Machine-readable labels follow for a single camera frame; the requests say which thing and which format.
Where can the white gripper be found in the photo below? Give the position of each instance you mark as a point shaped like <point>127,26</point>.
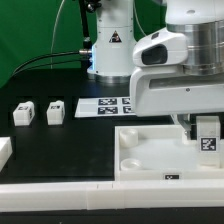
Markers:
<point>156,91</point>

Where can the white square tabletop tray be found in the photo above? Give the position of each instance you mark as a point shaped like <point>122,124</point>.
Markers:
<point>156,152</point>

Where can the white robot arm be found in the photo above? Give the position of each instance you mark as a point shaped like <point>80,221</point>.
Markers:
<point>192,39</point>

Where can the white sheet with markers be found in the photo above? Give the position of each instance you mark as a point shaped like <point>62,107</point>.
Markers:
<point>106,106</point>

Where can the white left obstacle block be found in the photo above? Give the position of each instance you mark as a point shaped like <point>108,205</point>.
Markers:
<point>5,151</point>

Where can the white front barrier wall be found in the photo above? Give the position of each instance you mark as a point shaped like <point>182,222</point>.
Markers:
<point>111,195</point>

